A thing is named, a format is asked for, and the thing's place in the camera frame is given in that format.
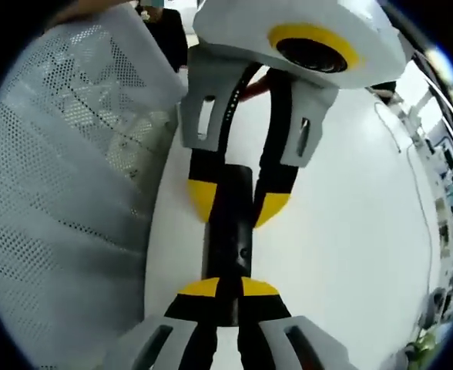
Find green leafy potted plant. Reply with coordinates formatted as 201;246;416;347
403;329;441;365

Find white mesh office chair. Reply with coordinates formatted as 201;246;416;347
0;3;191;370

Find black remote control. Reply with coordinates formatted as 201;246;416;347
201;163;255;328

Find black cable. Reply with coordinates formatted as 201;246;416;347
373;100;441;278

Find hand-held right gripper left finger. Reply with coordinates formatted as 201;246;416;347
116;277;222;370

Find person in dark clothes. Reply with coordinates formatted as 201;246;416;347
143;6;190;73

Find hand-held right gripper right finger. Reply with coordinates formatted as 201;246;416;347
236;276;353;370

